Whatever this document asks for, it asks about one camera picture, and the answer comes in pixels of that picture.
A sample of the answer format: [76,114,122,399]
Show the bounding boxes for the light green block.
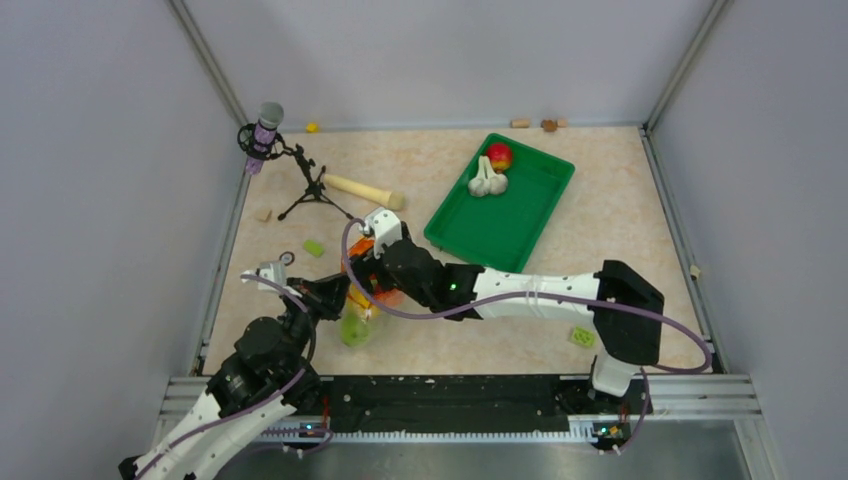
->
[302,239,325,258]

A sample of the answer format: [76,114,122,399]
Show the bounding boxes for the purple microphone on tripod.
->
[237,102,353,221]

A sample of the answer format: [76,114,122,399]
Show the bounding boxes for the green toy brick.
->
[569,326,596,349]

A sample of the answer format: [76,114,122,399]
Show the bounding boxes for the white garlic bulbs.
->
[467,155,509,197]

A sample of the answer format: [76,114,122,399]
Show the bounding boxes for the green plastic tray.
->
[423,133,576,273]

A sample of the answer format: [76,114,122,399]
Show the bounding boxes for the green apple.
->
[340,311,372,348]

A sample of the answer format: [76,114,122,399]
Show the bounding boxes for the red apple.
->
[486,142,513,173]

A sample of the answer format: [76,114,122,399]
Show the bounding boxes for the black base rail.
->
[313,375,599,434]

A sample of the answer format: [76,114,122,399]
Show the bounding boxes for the small wooden block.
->
[255,208,272,222]

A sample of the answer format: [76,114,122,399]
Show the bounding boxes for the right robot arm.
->
[343,239,665,412]

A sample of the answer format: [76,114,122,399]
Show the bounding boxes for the clear zip bag orange zipper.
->
[342,275,405,337]

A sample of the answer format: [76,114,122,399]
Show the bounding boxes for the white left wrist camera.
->
[239,260,288,290]

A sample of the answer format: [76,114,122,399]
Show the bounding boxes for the orange mini pumpkin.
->
[347,237,374,257]

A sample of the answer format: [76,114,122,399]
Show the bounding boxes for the cream toy microphone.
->
[323,174,406,211]

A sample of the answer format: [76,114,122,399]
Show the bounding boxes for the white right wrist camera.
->
[359,207,403,258]

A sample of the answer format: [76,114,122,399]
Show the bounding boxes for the cork piece left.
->
[510,118,532,129]

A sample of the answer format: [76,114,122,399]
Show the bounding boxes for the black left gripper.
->
[279,271,355,372]

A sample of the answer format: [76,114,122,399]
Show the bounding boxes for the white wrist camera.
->
[239,260,288,290]
[359,207,403,258]

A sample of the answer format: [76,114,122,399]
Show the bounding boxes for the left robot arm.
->
[119,269,350,479]

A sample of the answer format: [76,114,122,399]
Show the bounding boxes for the brown cork piece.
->
[540,119,559,133]

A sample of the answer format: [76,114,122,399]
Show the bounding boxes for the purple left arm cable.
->
[132,271,319,480]

